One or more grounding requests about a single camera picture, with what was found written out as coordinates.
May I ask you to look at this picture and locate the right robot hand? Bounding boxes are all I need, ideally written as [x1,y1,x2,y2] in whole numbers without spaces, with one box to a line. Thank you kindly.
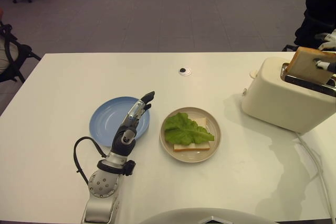
[313,30,336,73]

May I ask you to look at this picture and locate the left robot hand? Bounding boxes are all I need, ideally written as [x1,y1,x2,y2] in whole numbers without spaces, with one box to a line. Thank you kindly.
[111,91,156,159]

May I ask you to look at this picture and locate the bread slice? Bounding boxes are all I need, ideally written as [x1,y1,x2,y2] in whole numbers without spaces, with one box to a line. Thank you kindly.
[173,116,211,153]
[285,46,336,86]

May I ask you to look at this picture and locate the blue plate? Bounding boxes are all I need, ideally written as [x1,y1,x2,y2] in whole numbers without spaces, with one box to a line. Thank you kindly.
[89,97,152,147]

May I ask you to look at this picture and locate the green lettuce leaf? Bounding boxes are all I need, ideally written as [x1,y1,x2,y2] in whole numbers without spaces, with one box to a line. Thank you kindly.
[164,112,216,146]

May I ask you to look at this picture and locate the cream toaster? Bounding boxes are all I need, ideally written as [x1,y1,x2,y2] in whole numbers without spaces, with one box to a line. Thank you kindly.
[241,56,336,134]

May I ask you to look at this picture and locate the beige plate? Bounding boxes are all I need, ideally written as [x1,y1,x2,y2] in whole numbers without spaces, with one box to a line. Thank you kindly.
[160,106,222,163]

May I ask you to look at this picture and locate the black cable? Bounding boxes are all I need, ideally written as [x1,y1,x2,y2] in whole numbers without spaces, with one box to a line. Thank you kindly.
[73,136,109,184]

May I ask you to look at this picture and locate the white cord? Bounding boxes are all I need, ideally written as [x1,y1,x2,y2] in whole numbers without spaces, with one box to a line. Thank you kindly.
[293,131,332,220]

